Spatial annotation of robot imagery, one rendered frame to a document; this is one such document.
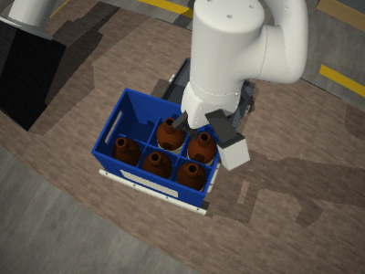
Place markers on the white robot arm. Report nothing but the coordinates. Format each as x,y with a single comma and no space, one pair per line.
229,45

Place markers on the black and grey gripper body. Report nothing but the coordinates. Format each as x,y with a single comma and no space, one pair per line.
196,108

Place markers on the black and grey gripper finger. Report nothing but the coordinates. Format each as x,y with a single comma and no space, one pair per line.
181,123
241,102

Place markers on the blue crate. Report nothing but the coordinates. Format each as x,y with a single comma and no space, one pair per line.
137,120

